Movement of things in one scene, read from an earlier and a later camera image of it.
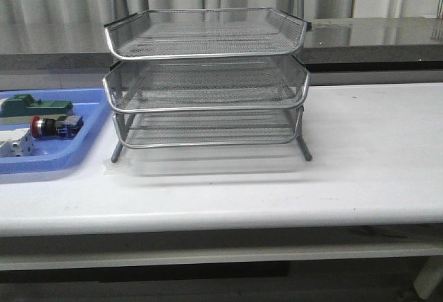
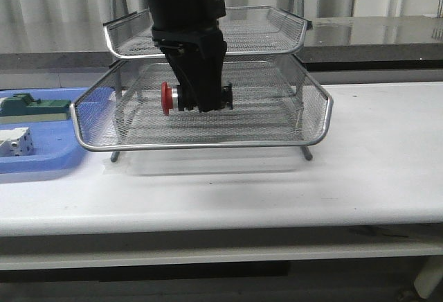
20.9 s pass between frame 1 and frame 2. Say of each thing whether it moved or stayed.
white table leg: stayed
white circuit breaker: stayed
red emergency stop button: moved
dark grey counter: stayed
